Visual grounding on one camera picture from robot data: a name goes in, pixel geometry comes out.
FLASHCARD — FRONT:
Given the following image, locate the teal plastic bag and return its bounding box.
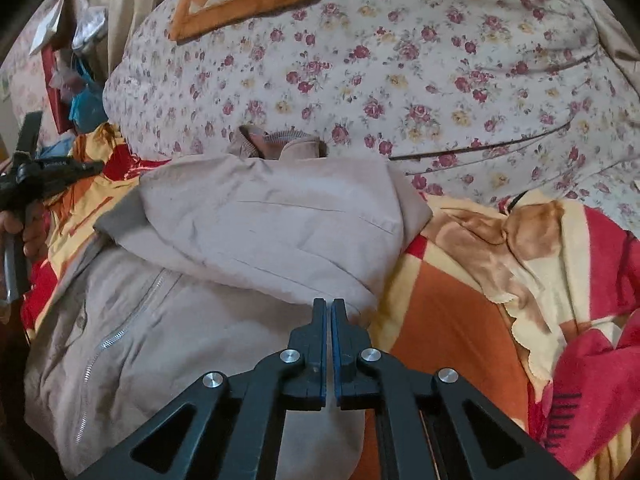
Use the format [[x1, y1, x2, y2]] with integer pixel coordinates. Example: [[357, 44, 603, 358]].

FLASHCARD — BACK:
[[68, 55, 107, 133]]

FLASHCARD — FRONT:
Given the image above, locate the red board by wall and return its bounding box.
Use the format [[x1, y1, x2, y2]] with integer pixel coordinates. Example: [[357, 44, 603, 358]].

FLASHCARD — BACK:
[[40, 46, 73, 134]]

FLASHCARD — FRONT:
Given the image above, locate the floral quilt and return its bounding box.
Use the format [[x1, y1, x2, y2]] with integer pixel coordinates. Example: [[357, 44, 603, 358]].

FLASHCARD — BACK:
[[103, 0, 639, 231]]

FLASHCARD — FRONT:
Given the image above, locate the orange red yellow blanket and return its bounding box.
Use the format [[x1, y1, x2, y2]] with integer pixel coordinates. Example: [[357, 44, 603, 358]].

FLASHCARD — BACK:
[[19, 121, 640, 480]]

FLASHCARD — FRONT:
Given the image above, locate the beige zip jacket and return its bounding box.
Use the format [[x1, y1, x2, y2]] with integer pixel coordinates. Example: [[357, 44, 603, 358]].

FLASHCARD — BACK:
[[25, 127, 432, 477]]

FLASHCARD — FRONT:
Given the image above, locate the person's left hand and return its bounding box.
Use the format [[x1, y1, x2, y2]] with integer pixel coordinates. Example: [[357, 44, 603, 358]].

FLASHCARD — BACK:
[[0, 202, 48, 262]]

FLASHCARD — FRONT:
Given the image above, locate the blue grey clothes pile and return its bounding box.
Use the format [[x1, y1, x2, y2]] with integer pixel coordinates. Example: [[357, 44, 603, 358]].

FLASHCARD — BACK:
[[36, 132, 76, 159]]

